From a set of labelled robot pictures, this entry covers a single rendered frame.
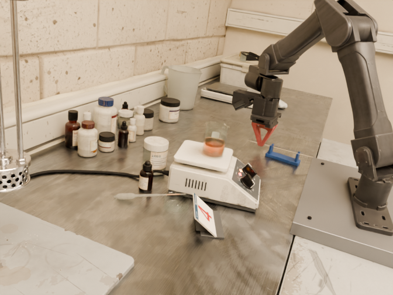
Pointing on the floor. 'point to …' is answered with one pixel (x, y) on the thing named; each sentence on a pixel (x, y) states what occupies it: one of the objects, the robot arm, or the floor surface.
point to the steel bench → (13, 198)
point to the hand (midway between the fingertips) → (261, 143)
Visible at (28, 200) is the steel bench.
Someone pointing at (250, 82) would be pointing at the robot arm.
